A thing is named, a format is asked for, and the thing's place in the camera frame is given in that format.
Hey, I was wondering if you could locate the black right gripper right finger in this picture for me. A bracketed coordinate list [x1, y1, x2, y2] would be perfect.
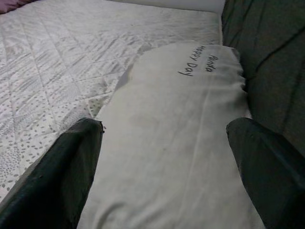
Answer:
[225, 117, 305, 229]

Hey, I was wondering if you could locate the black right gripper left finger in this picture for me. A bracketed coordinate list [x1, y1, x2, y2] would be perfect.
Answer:
[0, 117, 107, 229]

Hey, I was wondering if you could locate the white lettered pillow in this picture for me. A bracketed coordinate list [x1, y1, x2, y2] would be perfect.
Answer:
[76, 42, 266, 229]

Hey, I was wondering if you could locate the purple cartoon print quilt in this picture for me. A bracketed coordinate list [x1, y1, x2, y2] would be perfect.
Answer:
[0, 0, 31, 14]

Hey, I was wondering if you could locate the dark tufted headboard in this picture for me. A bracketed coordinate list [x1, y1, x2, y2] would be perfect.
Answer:
[221, 0, 305, 150]

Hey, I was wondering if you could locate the white quilted mattress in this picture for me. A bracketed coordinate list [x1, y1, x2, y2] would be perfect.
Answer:
[0, 0, 224, 201]

